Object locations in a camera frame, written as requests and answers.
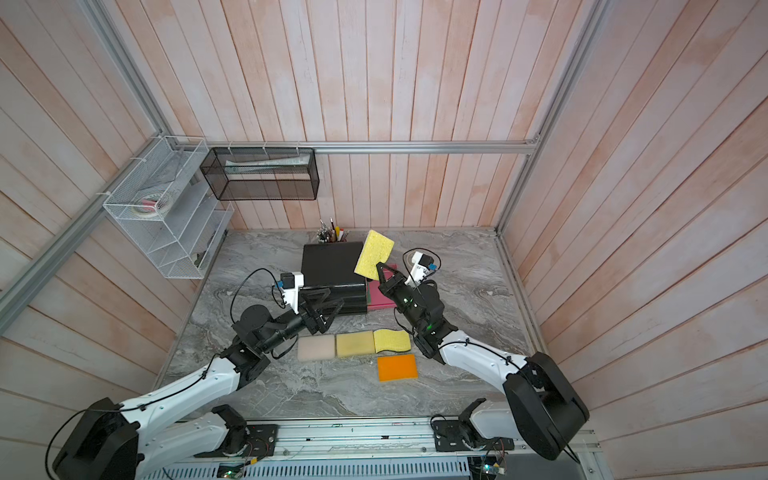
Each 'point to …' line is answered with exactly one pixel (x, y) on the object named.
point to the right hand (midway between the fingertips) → (375, 264)
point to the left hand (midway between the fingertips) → (337, 300)
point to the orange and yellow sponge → (400, 367)
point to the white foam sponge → (316, 347)
